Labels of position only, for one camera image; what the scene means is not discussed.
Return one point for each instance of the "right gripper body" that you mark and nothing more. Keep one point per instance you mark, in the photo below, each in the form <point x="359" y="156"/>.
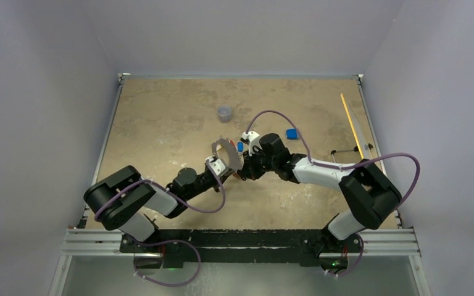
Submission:
<point x="259" y="164"/>

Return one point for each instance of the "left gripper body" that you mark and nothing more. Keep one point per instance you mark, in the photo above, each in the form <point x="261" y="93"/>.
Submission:
<point x="215" y="184"/>

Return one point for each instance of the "metal key organizer plate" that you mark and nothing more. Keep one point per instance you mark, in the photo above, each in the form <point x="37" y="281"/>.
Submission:
<point x="225" y="150"/>

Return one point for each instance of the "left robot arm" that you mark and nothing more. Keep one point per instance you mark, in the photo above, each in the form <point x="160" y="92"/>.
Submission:
<point x="117" y="199"/>

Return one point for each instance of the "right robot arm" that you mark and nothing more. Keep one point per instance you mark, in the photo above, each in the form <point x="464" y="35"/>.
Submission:
<point x="370" y="196"/>

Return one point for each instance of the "blue key tag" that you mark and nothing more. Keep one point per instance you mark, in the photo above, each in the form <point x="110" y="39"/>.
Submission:
<point x="240" y="147"/>

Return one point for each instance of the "blue eraser block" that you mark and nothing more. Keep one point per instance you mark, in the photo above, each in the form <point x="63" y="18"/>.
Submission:
<point x="292" y="134"/>

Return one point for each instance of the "small grey cup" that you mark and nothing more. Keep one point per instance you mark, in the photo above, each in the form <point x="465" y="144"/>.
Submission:
<point x="224" y="113"/>

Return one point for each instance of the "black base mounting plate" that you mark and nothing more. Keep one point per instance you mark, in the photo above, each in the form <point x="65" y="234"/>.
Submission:
<point x="172" y="248"/>

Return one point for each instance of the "yellow wooden stick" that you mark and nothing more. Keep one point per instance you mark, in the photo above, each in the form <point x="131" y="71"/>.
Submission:
<point x="355" y="127"/>

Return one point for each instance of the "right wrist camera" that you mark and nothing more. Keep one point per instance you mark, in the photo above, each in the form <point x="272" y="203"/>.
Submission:
<point x="252" y="139"/>

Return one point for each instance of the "black wire stand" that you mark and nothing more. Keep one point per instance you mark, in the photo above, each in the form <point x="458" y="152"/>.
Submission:
<point x="365" y="151"/>

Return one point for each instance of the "aluminium frame rail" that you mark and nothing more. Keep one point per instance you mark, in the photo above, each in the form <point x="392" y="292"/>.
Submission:
<point x="98" y="242"/>

